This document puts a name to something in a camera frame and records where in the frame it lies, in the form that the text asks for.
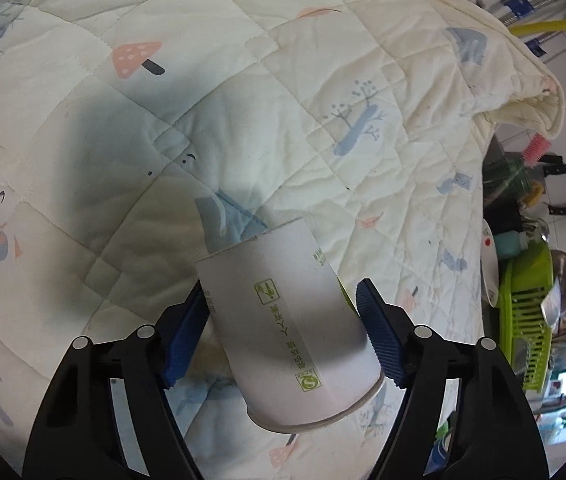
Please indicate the pink brush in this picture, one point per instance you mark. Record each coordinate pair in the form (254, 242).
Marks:
(535, 150)

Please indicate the dark utensil holder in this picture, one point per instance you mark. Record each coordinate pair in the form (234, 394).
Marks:
(505, 195)

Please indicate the metal bowl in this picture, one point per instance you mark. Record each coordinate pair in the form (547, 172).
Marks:
(565, 275)

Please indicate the teal bottle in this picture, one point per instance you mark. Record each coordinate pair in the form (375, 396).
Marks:
(509, 244)

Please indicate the cleaver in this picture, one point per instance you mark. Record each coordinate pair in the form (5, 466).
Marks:
(552, 305)

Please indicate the green dish rack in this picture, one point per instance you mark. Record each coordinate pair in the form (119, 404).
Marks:
(525, 310)

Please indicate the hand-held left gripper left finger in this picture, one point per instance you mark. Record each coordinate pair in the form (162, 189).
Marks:
(188, 335)

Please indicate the white plate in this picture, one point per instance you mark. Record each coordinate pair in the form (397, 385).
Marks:
(488, 265)

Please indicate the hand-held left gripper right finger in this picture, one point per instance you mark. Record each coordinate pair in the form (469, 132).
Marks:
(378, 330)

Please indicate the white paper cup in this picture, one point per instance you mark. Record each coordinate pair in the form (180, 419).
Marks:
(283, 340)

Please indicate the cream quilted printed blanket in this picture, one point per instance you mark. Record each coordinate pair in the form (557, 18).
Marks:
(313, 110)

